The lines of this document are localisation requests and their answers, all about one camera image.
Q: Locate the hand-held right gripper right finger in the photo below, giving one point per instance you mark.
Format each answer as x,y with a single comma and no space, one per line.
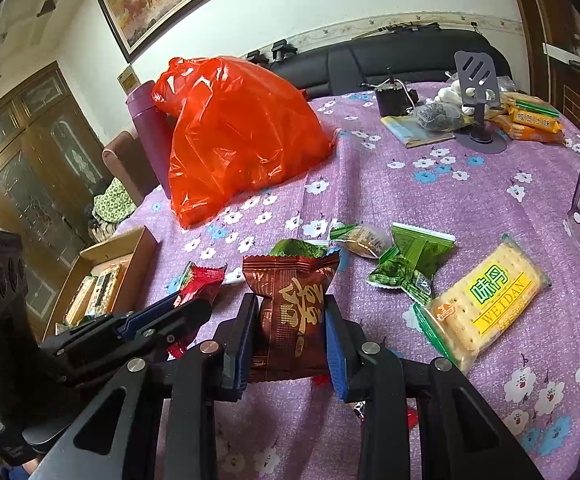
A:
337,355

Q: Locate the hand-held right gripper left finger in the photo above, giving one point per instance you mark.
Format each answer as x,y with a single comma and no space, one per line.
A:
240,350

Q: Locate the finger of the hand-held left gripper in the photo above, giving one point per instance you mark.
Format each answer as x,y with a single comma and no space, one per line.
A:
142,317
180,327

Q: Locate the orange-edged cracker packet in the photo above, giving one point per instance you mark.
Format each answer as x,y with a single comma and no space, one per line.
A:
107,287

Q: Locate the cardboard box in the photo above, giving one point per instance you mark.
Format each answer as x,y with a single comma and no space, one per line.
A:
140,255

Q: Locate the green-edged cracker packet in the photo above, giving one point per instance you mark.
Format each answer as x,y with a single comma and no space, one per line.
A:
79,302

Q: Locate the brown snack packet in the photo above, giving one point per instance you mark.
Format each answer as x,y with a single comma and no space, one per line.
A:
292,305

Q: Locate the green pea snack packet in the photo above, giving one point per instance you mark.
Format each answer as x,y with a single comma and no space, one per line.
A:
400,277
422,247

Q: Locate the clear green-edged pastry packet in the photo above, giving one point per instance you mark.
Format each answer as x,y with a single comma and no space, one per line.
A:
362,240

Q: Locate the yellow cracker packet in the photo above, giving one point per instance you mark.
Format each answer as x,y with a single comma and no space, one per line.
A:
485,305

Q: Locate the small red snack packet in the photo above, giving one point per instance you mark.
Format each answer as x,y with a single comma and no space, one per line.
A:
385,417

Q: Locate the dark green snack packet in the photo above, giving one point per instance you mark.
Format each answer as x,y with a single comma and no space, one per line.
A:
300,249

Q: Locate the green patterned cloth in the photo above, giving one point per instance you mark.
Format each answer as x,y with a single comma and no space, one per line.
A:
112,207

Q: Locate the brown armchair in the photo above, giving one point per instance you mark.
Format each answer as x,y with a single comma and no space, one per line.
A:
120,160

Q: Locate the wooden glass door cabinet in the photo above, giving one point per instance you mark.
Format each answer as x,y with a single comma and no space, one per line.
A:
30,160

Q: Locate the purple floral tablecloth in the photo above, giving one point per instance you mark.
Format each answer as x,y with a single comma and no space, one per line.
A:
420,190

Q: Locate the purple thermos bottle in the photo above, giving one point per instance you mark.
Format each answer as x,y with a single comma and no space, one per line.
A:
145,130

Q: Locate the orange plastic bag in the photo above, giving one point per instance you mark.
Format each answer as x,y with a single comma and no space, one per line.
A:
235,135

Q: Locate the book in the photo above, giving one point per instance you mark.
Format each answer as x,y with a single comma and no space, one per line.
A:
410,132

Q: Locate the clear bag with dark contents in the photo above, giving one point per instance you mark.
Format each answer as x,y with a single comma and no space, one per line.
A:
437,117

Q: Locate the small black box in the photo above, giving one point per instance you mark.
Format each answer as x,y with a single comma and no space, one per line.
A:
390,100

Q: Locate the white gloves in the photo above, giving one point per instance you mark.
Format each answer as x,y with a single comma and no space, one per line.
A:
452,95

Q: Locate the black sofa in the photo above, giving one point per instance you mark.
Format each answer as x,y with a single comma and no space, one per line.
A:
370,65

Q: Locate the orange cracker packet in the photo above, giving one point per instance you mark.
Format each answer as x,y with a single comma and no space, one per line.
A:
530,132

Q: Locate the grey phone stand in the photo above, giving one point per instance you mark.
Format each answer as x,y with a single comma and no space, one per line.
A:
475,72

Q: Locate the green-topped cracker packet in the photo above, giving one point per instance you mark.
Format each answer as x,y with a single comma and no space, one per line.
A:
532,107

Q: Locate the framed painting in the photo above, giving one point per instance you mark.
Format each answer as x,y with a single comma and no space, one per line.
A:
170,0

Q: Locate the dark wooden cabinet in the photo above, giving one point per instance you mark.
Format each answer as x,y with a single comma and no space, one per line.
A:
570,20

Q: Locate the yellow wall sign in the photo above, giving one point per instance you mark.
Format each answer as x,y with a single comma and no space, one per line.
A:
126,80

